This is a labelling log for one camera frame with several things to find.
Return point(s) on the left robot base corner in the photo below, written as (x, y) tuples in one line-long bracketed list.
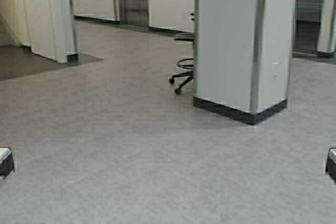
[(7, 162)]

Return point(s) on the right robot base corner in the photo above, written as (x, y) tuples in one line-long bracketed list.
[(330, 164)]

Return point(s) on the black drafting chair far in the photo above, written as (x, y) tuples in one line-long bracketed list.
[(189, 37)]

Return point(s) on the white square pillar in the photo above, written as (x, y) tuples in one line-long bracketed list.
[(243, 50)]

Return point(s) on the white wall outlet plate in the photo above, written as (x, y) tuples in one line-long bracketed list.
[(192, 16)]

